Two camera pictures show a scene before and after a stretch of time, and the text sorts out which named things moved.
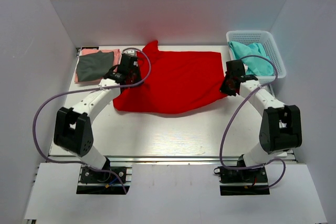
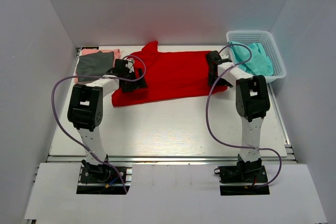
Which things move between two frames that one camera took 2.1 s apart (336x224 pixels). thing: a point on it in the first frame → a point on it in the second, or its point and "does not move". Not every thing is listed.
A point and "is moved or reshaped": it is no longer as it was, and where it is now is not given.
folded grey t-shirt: x=94 y=66 does not move
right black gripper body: x=226 y=86 → x=210 y=72
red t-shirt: x=176 y=81 is moved or reshaped
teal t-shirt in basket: x=254 y=65 does not move
